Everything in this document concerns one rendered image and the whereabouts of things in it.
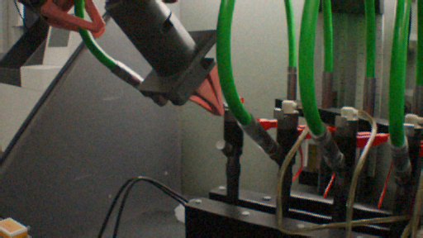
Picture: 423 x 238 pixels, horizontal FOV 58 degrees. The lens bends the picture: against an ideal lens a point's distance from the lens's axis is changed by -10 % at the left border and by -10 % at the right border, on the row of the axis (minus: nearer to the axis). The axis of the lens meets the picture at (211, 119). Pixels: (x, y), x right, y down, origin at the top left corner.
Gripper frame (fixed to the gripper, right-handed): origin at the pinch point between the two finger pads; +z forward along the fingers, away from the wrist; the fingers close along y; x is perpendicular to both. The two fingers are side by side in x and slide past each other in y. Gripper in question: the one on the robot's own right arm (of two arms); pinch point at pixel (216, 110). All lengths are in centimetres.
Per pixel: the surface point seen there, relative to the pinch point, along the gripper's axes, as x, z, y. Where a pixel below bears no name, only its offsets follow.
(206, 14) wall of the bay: 29.7, 5.8, 28.9
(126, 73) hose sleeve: 8.8, -8.9, -2.4
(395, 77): -26.5, -7.8, 0.3
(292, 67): 4.7, 12.0, 19.8
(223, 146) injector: -0.5, 4.1, -2.7
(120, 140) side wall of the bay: 33.1, 10.4, -3.5
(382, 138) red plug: -17.7, 11.0, 7.2
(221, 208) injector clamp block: 0.1, 10.8, -8.6
